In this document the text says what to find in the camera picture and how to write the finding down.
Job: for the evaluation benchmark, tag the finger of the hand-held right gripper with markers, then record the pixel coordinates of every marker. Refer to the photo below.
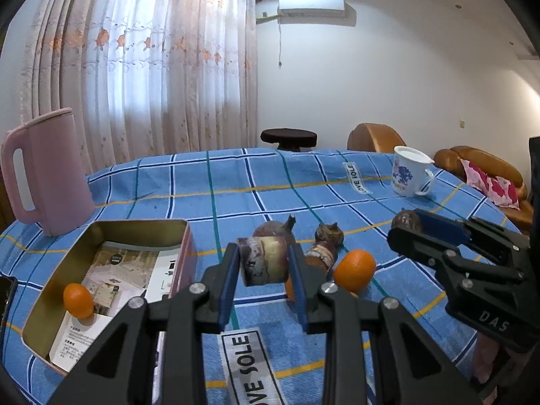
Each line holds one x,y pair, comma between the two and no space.
443,228
415,247

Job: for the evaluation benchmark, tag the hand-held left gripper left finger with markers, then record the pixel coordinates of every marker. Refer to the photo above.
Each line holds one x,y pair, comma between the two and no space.
228,287

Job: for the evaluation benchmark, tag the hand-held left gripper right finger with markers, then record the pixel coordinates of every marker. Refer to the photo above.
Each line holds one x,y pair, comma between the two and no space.
297,291

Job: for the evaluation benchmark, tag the small orange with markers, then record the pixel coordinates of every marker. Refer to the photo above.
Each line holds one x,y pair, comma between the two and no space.
289,290
78,301

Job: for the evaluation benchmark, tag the brown water chestnut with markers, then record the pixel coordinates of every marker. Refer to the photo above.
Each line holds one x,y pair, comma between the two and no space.
330,234
405,221

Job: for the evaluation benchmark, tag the large orange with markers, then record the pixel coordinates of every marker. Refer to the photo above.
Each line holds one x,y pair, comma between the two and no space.
354,271

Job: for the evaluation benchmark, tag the dark purple round fruit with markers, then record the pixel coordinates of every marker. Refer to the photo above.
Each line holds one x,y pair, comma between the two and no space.
272,230

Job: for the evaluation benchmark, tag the gold metal tin box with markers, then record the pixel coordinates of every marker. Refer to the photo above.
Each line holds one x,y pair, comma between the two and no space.
139,230

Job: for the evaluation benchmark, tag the person's pink clothing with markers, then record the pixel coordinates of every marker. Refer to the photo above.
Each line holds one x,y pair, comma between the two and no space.
485,358

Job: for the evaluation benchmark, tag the white mug with blue print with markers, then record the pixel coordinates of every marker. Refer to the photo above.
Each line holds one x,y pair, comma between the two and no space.
407,173

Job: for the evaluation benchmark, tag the pink floral cushion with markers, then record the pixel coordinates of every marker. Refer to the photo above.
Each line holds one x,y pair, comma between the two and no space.
491,183

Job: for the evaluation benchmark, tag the brown leather sofa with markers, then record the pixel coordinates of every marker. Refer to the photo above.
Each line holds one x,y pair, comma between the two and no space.
481,162

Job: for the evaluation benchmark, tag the printed brochure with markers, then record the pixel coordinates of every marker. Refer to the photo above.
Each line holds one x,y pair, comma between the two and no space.
126,261

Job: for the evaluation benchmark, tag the dark object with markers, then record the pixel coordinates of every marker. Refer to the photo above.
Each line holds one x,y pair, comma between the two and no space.
535,177

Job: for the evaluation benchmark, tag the blue plaid tablecloth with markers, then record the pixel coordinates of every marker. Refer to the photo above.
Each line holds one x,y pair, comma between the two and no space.
253,177

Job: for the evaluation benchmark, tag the brown leather armchair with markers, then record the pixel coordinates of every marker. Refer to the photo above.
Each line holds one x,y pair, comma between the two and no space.
373,137

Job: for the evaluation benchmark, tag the dark round stool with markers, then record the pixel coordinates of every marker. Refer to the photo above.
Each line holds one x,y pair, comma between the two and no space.
289,137

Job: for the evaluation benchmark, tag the white instruction sheet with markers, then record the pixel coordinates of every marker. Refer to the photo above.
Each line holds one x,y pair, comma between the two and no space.
76,341

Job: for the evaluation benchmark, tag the pink plastic jug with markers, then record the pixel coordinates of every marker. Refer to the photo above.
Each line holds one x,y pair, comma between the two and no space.
46,177

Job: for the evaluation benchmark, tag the sheer floral curtain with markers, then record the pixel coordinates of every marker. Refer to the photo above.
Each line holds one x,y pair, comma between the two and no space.
147,71

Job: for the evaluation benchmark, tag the white air conditioner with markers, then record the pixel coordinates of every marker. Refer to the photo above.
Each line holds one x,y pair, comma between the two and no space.
312,5

